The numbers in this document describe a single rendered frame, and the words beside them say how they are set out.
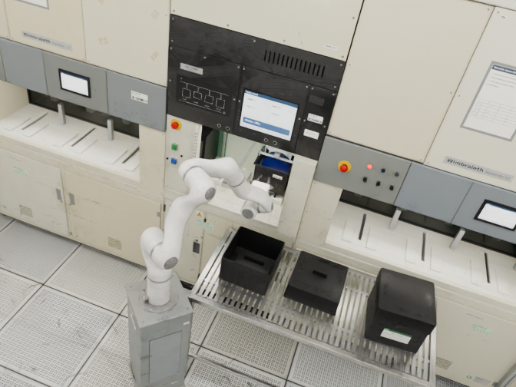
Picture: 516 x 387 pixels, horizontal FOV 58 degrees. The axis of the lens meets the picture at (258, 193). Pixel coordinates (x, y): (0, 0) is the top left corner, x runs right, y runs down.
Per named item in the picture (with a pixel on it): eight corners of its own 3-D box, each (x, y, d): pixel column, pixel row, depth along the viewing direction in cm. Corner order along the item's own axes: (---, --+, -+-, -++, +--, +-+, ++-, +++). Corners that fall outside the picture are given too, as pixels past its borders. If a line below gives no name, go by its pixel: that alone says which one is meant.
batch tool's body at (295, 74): (157, 283, 342) (164, 17, 221) (208, 208, 415) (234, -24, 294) (270, 325, 328) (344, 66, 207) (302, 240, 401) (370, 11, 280)
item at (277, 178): (248, 189, 298) (254, 150, 277) (258, 171, 313) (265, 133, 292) (284, 201, 295) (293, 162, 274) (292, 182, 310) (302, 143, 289)
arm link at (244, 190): (259, 170, 219) (276, 202, 243) (228, 170, 224) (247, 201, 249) (256, 186, 214) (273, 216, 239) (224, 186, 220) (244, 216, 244)
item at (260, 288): (236, 246, 277) (239, 225, 267) (279, 262, 272) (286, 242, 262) (217, 278, 256) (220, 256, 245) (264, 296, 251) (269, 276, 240)
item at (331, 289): (282, 296, 253) (287, 280, 245) (297, 260, 276) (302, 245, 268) (335, 316, 248) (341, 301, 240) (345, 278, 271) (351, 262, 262)
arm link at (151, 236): (153, 286, 222) (154, 252, 207) (137, 261, 232) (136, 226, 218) (176, 277, 228) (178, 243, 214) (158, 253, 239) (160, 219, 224)
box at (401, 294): (362, 338, 240) (378, 308, 224) (366, 296, 262) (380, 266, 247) (418, 355, 237) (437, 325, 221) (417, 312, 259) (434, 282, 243)
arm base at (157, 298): (146, 317, 230) (146, 293, 218) (135, 289, 242) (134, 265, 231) (182, 306, 238) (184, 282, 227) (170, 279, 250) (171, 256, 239)
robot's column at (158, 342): (140, 404, 272) (139, 327, 225) (127, 363, 290) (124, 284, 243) (185, 387, 284) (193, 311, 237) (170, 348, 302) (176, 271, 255)
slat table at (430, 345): (180, 373, 291) (187, 296, 243) (216, 302, 337) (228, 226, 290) (385, 455, 270) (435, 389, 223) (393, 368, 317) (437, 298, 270)
